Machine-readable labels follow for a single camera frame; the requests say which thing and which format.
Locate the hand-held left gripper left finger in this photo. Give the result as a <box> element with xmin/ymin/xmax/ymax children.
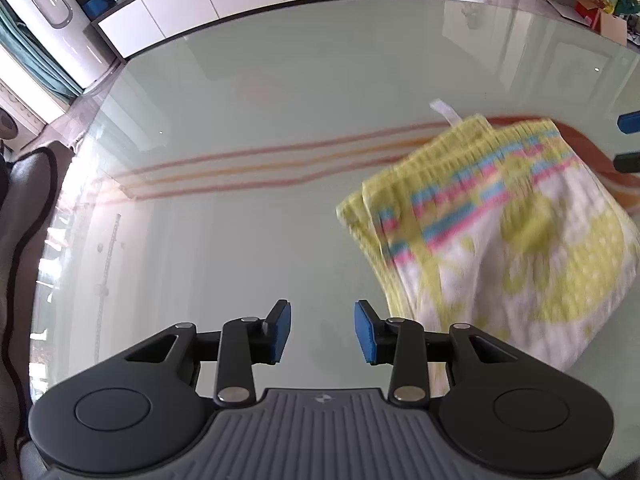
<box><xmin>123</xmin><ymin>299</ymin><xmax>293</xmax><ymax>407</ymax></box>

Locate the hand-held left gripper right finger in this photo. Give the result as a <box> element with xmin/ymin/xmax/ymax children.
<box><xmin>354</xmin><ymin>300</ymin><xmax>521</xmax><ymax>407</ymax></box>

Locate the yellow patterned towel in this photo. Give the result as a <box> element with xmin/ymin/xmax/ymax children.
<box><xmin>335</xmin><ymin>99</ymin><xmax>640</xmax><ymax>397</ymax></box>

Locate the cardboard box with packets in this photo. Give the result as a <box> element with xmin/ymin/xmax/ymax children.
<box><xmin>550</xmin><ymin>0</ymin><xmax>640</xmax><ymax>47</ymax></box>

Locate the grey cushioned chair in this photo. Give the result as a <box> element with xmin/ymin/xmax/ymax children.
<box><xmin>0</xmin><ymin>139</ymin><xmax>77</xmax><ymax>480</ymax></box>

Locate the teal curtain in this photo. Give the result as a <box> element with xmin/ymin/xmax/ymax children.
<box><xmin>0</xmin><ymin>4</ymin><xmax>82</xmax><ymax>109</ymax></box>

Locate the blue storage box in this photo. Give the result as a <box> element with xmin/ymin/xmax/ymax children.
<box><xmin>81</xmin><ymin>0</ymin><xmax>117</xmax><ymax>20</ymax></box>

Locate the white tower air conditioner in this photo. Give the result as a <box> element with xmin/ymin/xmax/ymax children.
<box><xmin>0</xmin><ymin>0</ymin><xmax>109</xmax><ymax>92</ymax></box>

